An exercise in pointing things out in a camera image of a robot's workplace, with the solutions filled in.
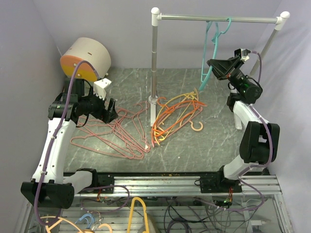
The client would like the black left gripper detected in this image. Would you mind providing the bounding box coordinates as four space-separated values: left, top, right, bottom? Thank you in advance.
79 86 119 123

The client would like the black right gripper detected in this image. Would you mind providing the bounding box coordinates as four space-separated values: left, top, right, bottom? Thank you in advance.
207 56 249 91

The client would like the teal plastic hanger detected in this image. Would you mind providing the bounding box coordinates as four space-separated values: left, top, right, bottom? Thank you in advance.
199 17 232 91

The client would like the yellow plastic hanger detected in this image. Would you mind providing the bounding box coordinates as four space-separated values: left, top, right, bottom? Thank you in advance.
151 90 203 145

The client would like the peach plastic hanger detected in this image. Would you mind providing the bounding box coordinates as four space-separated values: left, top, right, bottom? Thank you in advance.
155 97 204 146

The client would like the orange plastic hanger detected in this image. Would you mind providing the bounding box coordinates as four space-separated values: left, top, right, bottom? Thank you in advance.
151 97 207 146

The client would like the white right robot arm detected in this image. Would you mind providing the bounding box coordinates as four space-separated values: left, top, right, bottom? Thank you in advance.
195 55 280 193

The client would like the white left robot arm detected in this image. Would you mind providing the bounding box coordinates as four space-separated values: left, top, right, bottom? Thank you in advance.
20 78 118 209

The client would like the beige round drawer cabinet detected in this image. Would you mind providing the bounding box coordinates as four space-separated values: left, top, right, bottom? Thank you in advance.
60 37 111 82

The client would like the silver clothes rack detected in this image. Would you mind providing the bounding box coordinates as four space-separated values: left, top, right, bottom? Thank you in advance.
149 7 291 126

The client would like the blue hanger below table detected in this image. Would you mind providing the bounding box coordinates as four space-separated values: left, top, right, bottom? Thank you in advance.
75 213 95 229

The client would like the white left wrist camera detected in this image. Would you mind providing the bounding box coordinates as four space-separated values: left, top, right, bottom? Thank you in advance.
93 78 112 100

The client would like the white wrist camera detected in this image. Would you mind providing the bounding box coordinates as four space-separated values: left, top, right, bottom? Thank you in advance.
234 49 251 61
93 78 112 100

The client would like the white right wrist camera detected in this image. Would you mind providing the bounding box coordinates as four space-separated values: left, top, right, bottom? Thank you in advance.
234 49 251 61

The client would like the aluminium mounting rail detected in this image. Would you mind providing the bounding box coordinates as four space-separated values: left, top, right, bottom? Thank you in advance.
72 173 282 196

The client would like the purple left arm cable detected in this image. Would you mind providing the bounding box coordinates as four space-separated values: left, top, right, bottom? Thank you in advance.
33 60 100 226

